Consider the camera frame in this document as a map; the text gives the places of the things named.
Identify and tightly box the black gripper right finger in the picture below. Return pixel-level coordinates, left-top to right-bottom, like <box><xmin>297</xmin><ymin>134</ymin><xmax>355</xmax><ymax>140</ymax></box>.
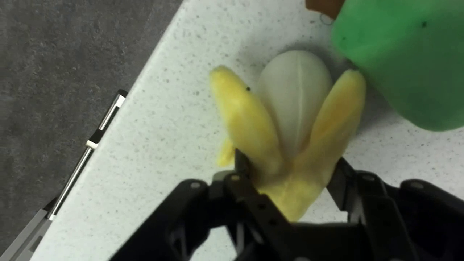
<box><xmin>326</xmin><ymin>157</ymin><xmax>464</xmax><ymax>261</ymax></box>

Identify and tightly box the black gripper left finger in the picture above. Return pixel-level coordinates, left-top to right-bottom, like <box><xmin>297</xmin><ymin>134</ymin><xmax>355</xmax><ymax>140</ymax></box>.
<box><xmin>108</xmin><ymin>150</ymin><xmax>303</xmax><ymax>261</ymax></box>

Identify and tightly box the yellow banana plush toy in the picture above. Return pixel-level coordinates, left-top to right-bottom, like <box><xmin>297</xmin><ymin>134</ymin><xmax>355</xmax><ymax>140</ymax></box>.
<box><xmin>207</xmin><ymin>50</ymin><xmax>368</xmax><ymax>224</ymax></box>

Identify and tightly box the green pear plush toy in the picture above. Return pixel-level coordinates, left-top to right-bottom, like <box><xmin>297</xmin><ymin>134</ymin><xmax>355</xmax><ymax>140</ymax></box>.
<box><xmin>304</xmin><ymin>0</ymin><xmax>464</xmax><ymax>134</ymax></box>

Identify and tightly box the black appliance silver trim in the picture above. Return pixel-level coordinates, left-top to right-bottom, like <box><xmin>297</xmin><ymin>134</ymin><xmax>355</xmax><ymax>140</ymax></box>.
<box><xmin>0</xmin><ymin>90</ymin><xmax>129</xmax><ymax>261</ymax></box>

